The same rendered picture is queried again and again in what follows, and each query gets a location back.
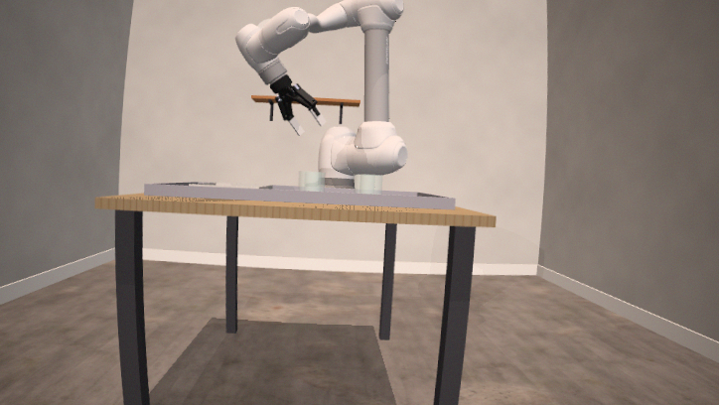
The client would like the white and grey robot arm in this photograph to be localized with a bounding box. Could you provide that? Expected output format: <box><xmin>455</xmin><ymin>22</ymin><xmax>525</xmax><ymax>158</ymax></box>
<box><xmin>235</xmin><ymin>0</ymin><xmax>408</xmax><ymax>189</ymax></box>

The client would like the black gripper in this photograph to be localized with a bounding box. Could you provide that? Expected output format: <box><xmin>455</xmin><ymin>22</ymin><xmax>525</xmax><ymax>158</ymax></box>
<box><xmin>270</xmin><ymin>74</ymin><xmax>327</xmax><ymax>136</ymax></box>

